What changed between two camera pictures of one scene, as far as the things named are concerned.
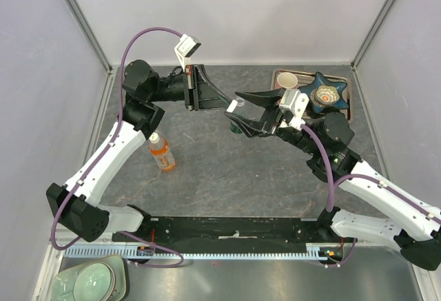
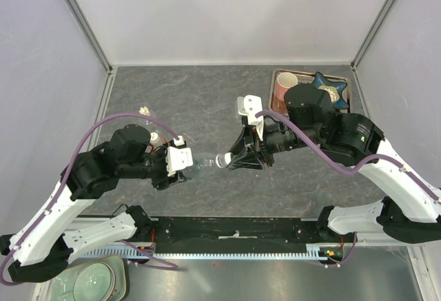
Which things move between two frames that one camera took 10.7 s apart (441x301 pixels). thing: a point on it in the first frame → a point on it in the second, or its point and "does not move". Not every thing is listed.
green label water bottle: x=234 y=126 → x=204 y=164
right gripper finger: x=267 y=98 → x=240 y=144
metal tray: x=302 y=77 does not move
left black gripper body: x=191 y=75 → x=158 y=169
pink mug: x=286 y=80 does not move
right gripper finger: x=250 y=128 → x=247 y=162
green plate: x=94 y=282 does not move
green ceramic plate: x=100 y=279 does not move
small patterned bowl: x=324 y=95 does not move
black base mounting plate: x=231 y=230 does not move
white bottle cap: x=154 y=138 does not move
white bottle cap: x=232 y=106 → x=220 y=160
